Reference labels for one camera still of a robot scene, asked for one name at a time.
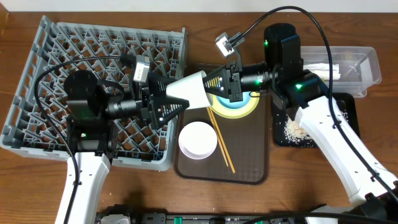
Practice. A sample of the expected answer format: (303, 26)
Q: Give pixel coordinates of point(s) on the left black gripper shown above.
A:
(145, 104)

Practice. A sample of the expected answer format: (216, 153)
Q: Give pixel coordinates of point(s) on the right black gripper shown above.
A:
(234, 93)

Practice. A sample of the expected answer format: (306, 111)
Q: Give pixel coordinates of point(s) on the light blue bowl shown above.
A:
(234, 105)

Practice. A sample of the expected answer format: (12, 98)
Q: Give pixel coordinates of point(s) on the white paper cup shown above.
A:
(191, 88)

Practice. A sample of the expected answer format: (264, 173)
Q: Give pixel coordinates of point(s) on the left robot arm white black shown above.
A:
(95, 104)

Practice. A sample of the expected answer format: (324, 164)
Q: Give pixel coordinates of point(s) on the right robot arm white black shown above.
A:
(308, 100)

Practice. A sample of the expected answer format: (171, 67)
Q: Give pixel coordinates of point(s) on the grey plastic dishwasher rack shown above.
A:
(36, 124)

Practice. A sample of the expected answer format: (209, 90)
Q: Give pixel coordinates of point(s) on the clear plastic waste bin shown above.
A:
(359, 67)

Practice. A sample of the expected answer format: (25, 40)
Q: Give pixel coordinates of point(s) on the wooden chopstick left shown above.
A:
(218, 133)

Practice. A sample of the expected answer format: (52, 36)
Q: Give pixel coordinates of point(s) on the wooden chopstick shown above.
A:
(231, 166)
(218, 133)

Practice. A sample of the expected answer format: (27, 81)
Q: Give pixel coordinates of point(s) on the wooden chopstick right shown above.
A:
(231, 166)

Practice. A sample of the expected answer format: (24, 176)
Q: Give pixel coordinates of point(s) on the yellow round plate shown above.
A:
(237, 113)

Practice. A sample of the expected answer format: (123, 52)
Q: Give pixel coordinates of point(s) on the pink white small plate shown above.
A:
(197, 140)

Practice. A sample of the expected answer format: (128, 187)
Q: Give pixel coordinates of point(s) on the brown plastic serving tray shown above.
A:
(248, 142)

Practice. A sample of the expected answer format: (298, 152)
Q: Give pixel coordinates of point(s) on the black rectangular tray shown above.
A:
(346, 105)

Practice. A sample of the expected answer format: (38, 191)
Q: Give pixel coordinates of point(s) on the spilled rice pile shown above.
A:
(297, 136)

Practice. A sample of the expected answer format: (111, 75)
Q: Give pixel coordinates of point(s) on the white crumpled tissue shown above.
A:
(323, 70)

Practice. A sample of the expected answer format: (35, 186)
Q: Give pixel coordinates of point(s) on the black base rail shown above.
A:
(127, 214)

